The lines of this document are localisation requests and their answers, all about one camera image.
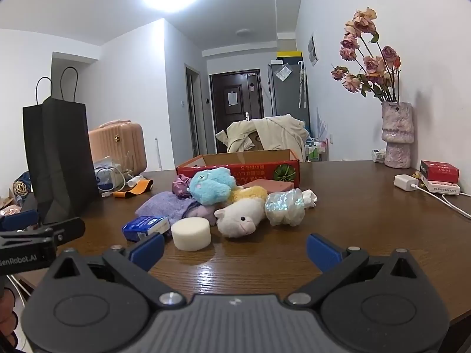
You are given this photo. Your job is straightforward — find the person's left hand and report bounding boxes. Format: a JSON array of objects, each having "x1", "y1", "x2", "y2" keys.
[{"x1": 0, "y1": 293, "x2": 17, "y2": 352}]

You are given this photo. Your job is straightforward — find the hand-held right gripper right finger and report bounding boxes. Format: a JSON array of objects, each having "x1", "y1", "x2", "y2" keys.
[{"x1": 285, "y1": 233, "x2": 427, "y2": 309}]

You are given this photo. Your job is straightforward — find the white charger adapter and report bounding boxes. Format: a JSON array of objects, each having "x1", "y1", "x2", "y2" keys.
[{"x1": 394, "y1": 174, "x2": 420, "y2": 192}]

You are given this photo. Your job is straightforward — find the grey refrigerator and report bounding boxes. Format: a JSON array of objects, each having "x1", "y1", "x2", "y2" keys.
[{"x1": 267, "y1": 60, "x2": 310, "y2": 120}]

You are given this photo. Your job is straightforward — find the purple satin scrunchie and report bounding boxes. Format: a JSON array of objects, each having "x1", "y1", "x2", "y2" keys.
[{"x1": 172, "y1": 174, "x2": 193, "y2": 200}]

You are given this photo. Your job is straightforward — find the white round sponge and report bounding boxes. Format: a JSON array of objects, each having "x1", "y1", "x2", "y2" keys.
[{"x1": 171, "y1": 217, "x2": 213, "y2": 252}]

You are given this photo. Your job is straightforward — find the pink textured vase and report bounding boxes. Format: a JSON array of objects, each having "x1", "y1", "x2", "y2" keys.
[{"x1": 380, "y1": 101, "x2": 414, "y2": 169}]

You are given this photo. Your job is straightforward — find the orange strap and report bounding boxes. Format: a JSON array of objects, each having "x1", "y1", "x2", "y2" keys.
[{"x1": 113, "y1": 178, "x2": 154, "y2": 198}]

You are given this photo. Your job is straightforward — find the white iridescent soft pouch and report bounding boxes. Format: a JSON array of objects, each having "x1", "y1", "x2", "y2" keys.
[{"x1": 264, "y1": 188, "x2": 318, "y2": 227}]

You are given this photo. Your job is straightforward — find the pink suitcase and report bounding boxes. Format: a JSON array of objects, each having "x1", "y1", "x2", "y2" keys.
[{"x1": 88, "y1": 120, "x2": 148, "y2": 177}]

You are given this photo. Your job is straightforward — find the dried rose bouquet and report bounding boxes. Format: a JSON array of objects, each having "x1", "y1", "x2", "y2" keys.
[{"x1": 330, "y1": 7, "x2": 402, "y2": 103}]

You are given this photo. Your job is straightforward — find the brown chair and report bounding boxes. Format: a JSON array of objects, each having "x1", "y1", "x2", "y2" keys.
[{"x1": 243, "y1": 131, "x2": 266, "y2": 152}]

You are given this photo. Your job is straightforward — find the black paper bag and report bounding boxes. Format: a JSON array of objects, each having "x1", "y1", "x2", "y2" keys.
[{"x1": 23, "y1": 67, "x2": 101, "y2": 226}]

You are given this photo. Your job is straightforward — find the clear plastic bag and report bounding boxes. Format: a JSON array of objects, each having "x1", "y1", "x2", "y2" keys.
[{"x1": 93, "y1": 155, "x2": 135, "y2": 192}]

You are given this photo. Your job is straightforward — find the blue tissue packet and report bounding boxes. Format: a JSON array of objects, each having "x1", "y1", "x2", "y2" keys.
[{"x1": 122, "y1": 215, "x2": 171, "y2": 243}]

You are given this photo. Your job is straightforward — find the dark entrance door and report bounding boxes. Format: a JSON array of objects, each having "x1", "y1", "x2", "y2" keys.
[{"x1": 209, "y1": 69, "x2": 265, "y2": 134}]

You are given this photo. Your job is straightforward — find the red printed cardboard box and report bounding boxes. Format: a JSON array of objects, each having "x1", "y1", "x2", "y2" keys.
[{"x1": 176, "y1": 149, "x2": 301, "y2": 189}]

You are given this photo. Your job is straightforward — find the white umbrella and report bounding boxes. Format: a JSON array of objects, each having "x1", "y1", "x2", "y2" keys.
[{"x1": 297, "y1": 60, "x2": 309, "y2": 109}]

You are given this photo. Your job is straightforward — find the pink sponge block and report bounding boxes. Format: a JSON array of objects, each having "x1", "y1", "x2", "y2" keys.
[{"x1": 242, "y1": 178, "x2": 295, "y2": 194}]

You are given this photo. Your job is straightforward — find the white wall panel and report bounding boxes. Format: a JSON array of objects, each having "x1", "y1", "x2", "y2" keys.
[{"x1": 307, "y1": 34, "x2": 319, "y2": 67}]

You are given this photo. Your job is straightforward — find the blue plush toy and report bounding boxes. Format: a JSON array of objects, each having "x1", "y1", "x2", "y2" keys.
[{"x1": 189, "y1": 167, "x2": 237, "y2": 206}]

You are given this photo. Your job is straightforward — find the pink and white box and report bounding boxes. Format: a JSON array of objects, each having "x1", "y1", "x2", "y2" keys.
[{"x1": 421, "y1": 176, "x2": 462, "y2": 195}]

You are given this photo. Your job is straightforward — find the white charging cable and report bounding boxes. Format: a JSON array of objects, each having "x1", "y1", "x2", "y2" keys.
[
  {"x1": 96, "y1": 167, "x2": 128, "y2": 198},
  {"x1": 411, "y1": 183, "x2": 471, "y2": 220}
]

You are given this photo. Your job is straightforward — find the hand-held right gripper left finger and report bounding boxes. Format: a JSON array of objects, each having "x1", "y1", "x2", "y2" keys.
[{"x1": 44, "y1": 232, "x2": 186, "y2": 309}]

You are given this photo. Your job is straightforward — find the yellow and black box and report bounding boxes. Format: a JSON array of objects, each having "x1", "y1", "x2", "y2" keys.
[{"x1": 276, "y1": 49, "x2": 303, "y2": 63}]

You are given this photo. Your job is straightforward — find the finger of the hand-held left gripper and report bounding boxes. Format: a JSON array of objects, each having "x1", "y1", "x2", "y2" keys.
[
  {"x1": 0, "y1": 209, "x2": 39, "y2": 232},
  {"x1": 45, "y1": 217, "x2": 86, "y2": 245}
]

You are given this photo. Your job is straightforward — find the purple knit cloth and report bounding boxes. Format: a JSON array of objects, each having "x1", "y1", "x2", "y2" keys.
[{"x1": 135, "y1": 190, "x2": 218, "y2": 227}]

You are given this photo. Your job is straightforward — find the beige coat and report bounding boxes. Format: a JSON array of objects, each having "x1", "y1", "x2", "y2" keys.
[{"x1": 215, "y1": 114, "x2": 310, "y2": 163}]

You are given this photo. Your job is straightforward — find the white and yellow lamb plush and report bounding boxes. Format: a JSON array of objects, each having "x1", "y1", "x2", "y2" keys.
[{"x1": 214, "y1": 185, "x2": 268, "y2": 238}]

